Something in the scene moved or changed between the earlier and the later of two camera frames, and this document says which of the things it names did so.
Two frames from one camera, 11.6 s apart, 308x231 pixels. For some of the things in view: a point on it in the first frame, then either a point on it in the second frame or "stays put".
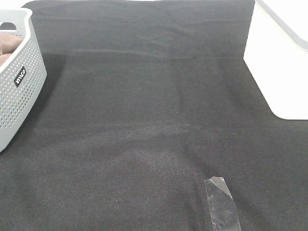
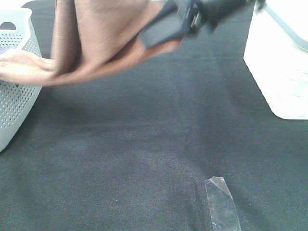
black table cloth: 143,101 stays put
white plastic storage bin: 276,52 stays put
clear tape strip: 223,213 stays put
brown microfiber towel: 8,44 to 90,37
